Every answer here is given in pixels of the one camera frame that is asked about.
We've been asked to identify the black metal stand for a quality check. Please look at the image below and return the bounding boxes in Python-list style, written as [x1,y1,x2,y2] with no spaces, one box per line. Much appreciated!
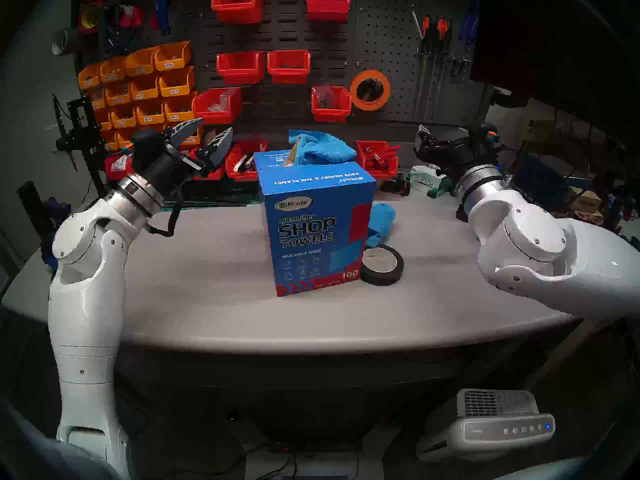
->
[52,96,108,197]

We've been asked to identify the black pegboard panel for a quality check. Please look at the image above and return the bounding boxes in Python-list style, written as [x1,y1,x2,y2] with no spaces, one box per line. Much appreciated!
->
[75,0,496,132]

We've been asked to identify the blue shop towels box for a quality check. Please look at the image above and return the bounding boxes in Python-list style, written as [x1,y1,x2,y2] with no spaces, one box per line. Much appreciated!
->
[253,149,377,298]

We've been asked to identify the dark blue storage bin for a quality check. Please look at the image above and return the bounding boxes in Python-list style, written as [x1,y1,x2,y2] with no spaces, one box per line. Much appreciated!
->
[514,153,571,211]

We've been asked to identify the blue microfiber shop towel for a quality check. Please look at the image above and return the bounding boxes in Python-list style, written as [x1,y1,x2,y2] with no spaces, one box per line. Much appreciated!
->
[288,129,358,166]
[365,202,397,250]

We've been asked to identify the red bin with red markers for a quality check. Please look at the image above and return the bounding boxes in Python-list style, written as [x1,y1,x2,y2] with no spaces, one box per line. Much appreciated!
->
[356,140,402,181]

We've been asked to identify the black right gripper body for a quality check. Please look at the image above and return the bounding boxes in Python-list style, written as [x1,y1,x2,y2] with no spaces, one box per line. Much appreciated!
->
[415,138,481,181]

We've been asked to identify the blue handled pliers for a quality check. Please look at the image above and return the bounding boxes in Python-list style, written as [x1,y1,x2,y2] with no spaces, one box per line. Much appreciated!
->
[458,0,482,46]

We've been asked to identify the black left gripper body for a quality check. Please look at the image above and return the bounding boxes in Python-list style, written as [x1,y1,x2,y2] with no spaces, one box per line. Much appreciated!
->
[131,130,212,196]

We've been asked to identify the orange tape roll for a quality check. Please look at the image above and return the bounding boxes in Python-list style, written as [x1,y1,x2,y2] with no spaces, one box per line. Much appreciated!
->
[349,69,391,112]

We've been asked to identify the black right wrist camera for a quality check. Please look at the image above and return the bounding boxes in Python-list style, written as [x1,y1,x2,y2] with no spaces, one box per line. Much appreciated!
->
[476,122,504,151]

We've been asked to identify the blue black bar clamp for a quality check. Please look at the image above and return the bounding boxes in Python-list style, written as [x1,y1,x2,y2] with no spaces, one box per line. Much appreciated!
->
[42,196,73,230]
[40,231,61,270]

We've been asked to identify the green cutting mat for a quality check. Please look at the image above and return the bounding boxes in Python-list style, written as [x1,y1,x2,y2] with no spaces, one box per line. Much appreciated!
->
[165,194,261,212]

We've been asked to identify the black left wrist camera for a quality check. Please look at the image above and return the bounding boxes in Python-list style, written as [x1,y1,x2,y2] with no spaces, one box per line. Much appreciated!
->
[131,129,167,160]

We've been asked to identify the black cylinder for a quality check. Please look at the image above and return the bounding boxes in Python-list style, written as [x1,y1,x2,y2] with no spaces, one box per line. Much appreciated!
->
[16,181,47,235]

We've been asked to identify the red plastic storage bin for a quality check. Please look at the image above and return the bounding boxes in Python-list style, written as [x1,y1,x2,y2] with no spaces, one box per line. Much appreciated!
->
[210,0,265,24]
[192,87,242,125]
[311,85,353,123]
[305,0,352,23]
[216,51,266,86]
[267,49,311,85]

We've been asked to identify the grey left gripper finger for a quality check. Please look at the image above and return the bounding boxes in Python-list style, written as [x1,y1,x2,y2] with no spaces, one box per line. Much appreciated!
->
[202,126,235,170]
[167,117,205,148]

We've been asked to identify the black tape roll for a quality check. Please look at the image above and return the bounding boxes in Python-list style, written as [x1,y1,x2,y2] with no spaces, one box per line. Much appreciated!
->
[360,244,405,287]

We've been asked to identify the red yellow tape roll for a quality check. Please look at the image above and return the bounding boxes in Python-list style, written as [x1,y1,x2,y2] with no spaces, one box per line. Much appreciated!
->
[77,0,107,35]

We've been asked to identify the orange black handle screwdriver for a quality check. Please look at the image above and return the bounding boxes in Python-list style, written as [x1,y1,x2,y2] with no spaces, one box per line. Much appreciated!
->
[413,15,433,121]
[426,17,447,121]

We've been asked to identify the black battery holder with wires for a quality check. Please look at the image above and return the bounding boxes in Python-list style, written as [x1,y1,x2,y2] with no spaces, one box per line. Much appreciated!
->
[380,177,413,197]

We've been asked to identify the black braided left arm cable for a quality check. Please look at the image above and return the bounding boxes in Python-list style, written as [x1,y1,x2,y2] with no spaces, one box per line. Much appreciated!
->
[145,194,184,238]

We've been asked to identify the white air purifier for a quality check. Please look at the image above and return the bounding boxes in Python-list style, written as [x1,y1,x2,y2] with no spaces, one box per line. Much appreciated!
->
[416,388,556,463]

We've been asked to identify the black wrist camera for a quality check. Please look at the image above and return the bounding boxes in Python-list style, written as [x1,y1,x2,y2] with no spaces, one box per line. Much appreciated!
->
[476,122,504,151]
[131,129,167,160]

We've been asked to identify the Kimtech tissue box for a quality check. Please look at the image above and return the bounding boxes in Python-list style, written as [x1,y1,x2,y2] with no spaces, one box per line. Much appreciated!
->
[409,165,455,199]

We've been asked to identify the grey duct tape roll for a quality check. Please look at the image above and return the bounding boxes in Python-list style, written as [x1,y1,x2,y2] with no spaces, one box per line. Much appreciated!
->
[51,27,77,56]

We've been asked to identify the cardboard box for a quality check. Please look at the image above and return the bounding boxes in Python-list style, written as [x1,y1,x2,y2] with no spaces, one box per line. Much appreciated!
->
[567,188,604,214]

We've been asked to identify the blue hanging clamp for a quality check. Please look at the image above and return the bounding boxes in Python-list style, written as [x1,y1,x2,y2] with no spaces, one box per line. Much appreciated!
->
[154,0,175,35]

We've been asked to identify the red plastic parts bin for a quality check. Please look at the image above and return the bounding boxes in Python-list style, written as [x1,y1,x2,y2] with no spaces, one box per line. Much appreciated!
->
[192,149,227,181]
[104,153,133,181]
[225,140,268,182]

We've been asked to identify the black power strip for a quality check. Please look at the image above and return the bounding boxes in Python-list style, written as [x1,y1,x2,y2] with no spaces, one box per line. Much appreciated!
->
[267,438,364,456]

